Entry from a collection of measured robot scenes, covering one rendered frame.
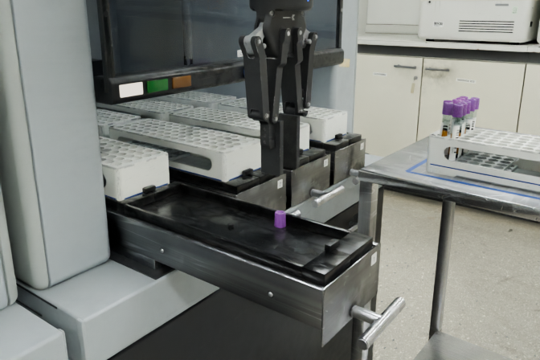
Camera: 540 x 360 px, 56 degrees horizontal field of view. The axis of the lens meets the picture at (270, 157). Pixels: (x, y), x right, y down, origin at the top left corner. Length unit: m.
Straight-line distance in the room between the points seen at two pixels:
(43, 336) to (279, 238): 0.29
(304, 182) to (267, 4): 0.43
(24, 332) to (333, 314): 0.34
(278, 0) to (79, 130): 0.30
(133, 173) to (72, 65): 0.19
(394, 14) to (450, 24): 0.85
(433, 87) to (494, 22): 0.44
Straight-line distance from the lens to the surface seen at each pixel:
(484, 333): 2.01
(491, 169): 0.86
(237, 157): 0.83
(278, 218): 0.68
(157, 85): 0.73
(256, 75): 0.59
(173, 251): 0.68
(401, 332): 1.93
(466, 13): 2.89
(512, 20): 2.82
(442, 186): 0.83
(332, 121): 1.07
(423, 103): 2.98
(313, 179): 0.97
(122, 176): 0.76
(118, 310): 0.69
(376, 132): 3.12
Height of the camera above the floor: 1.08
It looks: 16 degrees down
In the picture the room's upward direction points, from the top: straight up
